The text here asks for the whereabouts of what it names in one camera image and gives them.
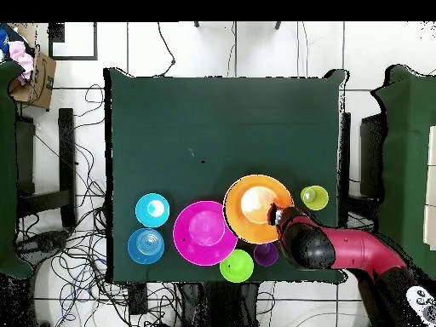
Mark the orange plastic bowl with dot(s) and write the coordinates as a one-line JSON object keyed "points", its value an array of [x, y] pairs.
{"points": [[238, 221]]}

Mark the purple plastic cup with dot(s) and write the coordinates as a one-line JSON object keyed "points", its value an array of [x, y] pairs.
{"points": [[265, 254]]}

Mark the pink plastic bowl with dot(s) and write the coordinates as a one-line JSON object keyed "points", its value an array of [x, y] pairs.
{"points": [[194, 235]]}

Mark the light blue plastic bowl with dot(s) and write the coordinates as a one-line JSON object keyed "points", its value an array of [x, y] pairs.
{"points": [[152, 218]]}

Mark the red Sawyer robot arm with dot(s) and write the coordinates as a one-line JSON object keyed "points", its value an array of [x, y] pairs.
{"points": [[354, 248]]}

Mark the yellow plastic cup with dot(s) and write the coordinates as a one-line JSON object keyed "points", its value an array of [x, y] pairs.
{"points": [[318, 201]]}

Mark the small green plastic bowl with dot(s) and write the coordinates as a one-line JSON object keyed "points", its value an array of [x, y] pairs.
{"points": [[235, 266]]}

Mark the dark green tablecloth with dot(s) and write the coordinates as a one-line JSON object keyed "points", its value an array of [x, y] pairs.
{"points": [[221, 112]]}

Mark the green covered side table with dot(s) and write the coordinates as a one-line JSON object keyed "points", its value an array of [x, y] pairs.
{"points": [[6, 170], [408, 170]]}

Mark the white panel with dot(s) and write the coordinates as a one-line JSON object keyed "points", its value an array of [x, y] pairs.
{"points": [[432, 187]]}

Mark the black power strip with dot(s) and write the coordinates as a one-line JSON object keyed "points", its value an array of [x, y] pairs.
{"points": [[138, 299]]}

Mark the black tripod foot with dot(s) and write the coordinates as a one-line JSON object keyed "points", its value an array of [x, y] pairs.
{"points": [[196, 24], [278, 25]]}

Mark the black floor stand base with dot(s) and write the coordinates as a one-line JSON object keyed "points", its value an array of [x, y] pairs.
{"points": [[44, 240]]}

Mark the cardboard box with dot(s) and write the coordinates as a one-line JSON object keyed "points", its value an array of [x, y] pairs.
{"points": [[41, 85]]}

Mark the pink cloth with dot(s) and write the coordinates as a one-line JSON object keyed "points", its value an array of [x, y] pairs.
{"points": [[20, 56]]}

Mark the blue fabric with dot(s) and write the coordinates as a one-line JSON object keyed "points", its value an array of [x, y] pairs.
{"points": [[3, 37]]}

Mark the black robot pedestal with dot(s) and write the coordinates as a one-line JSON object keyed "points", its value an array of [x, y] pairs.
{"points": [[218, 306]]}

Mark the black side frame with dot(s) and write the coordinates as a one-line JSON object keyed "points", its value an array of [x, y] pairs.
{"points": [[371, 153]]}

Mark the black leg frame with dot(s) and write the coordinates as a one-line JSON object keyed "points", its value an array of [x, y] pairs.
{"points": [[66, 153]]}

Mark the black square frame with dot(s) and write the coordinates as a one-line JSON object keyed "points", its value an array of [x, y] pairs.
{"points": [[73, 58]]}

